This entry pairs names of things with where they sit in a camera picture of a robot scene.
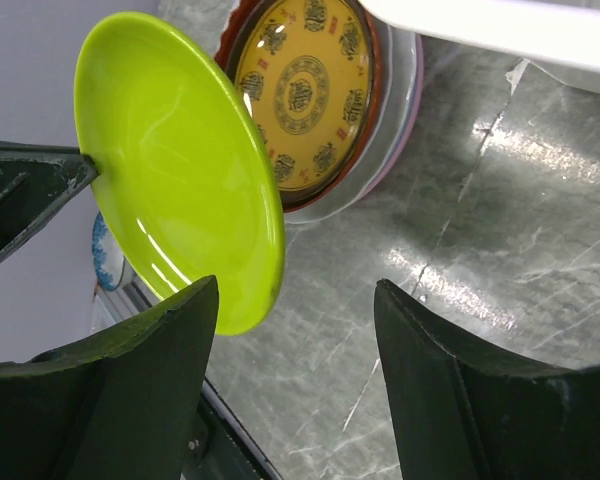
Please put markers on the white plastic bin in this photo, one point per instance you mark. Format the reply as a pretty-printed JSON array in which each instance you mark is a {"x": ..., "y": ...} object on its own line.
[{"x": 554, "y": 33}]

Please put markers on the red scalloped plate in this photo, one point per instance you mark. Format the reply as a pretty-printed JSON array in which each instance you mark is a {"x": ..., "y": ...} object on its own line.
[{"x": 370, "y": 100}]

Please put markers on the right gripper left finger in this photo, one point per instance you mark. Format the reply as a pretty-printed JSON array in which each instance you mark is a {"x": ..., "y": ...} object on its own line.
[{"x": 119, "y": 404}]

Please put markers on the lime green plate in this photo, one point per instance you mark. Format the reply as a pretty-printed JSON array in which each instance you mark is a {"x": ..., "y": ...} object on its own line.
[{"x": 184, "y": 184}]

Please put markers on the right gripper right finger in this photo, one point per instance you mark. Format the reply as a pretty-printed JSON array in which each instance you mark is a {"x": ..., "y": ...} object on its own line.
[{"x": 464, "y": 408}]

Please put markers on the pale grey large plate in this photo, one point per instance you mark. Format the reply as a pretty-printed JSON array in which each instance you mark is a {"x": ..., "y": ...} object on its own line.
[{"x": 403, "y": 59}]

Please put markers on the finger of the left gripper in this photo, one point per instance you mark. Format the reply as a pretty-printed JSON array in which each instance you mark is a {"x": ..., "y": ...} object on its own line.
[{"x": 36, "y": 182}]

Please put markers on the blue and white small dish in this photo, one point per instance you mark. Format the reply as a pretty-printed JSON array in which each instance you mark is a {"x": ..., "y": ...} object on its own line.
[{"x": 108, "y": 259}]

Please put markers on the yellow patterned plate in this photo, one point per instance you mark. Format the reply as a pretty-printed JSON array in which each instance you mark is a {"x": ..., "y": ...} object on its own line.
[{"x": 310, "y": 95}]

